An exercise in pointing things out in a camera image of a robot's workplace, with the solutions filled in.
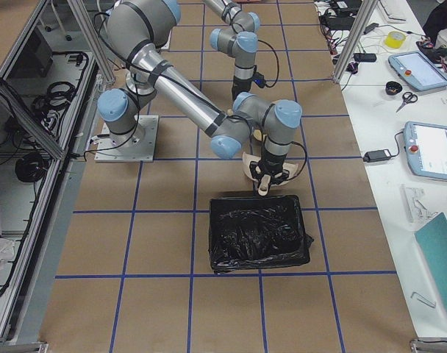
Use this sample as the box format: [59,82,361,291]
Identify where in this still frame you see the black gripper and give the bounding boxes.
[248,157,290,186]

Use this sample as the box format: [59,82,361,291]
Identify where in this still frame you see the white plastic dustpan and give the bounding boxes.
[243,153,298,196]

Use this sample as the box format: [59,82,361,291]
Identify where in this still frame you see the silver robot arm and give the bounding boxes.
[98,1,302,195]
[204,0,260,100]

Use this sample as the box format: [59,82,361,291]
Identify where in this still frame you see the black bag lined bin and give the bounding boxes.
[208,195,313,273]

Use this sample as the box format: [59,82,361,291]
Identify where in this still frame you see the black power adapter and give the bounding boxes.
[362,149,392,163]

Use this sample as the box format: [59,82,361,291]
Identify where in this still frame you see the small black bowl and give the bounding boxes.
[385,81,403,96]

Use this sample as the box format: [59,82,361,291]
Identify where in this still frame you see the blue teach pendant near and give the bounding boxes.
[403,121,447,181]

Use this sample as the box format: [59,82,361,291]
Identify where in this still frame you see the blue teach pendant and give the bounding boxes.
[403,121,447,181]
[387,51,447,91]

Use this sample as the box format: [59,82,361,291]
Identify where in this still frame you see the blue teach pendant far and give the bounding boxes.
[387,51,447,91]

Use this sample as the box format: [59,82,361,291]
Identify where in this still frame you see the yellow tape roll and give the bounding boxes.
[384,31,407,49]

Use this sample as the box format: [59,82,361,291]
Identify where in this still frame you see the teal notebook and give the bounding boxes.
[415,213,447,313]

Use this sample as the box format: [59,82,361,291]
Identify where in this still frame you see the black handled scissors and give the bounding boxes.
[396,91,418,113]

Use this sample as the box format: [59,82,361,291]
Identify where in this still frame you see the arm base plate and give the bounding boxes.
[94,115,160,163]

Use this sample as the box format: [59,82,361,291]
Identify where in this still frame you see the aluminium frame post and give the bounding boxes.
[332,0,378,84]

